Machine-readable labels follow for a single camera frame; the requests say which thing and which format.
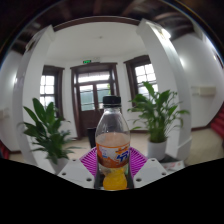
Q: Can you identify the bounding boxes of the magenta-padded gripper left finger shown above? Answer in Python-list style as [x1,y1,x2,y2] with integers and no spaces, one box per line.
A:
[57,146,101,190]

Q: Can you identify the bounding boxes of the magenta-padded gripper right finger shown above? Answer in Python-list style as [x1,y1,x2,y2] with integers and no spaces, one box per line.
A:
[126,146,169,190]

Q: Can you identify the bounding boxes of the orange soda plastic bottle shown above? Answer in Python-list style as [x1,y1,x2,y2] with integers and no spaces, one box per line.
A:
[94,95,132,192]

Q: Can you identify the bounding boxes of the white printed paper sheet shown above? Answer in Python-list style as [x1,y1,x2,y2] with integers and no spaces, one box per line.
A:
[161,158,186,171]

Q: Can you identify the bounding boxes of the black chair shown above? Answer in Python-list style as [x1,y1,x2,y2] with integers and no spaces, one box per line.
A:
[87,126,98,149]

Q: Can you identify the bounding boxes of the green plant in white pot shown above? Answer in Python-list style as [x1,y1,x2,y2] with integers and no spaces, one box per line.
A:
[21,97,79,174]
[127,81,190,162]

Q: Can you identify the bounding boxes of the dark wooden double door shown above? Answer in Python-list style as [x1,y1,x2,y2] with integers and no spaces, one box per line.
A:
[69,62,121,139]

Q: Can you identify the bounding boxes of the red carpeted staircase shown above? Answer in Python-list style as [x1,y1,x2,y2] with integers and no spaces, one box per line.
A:
[0,139,10,160]
[209,102,224,140]

